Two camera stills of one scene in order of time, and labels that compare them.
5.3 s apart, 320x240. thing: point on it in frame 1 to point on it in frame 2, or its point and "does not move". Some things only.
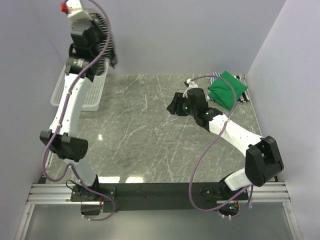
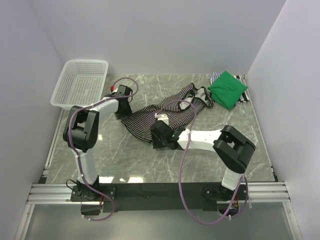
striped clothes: [108, 53] to [178, 109]
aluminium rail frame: [265, 192] does not move
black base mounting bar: [136, 197] does not move
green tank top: [222, 92] does not move
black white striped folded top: [245, 97] does not move
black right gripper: [178, 99] to [155, 143]
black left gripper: [93, 25] to [128, 112]
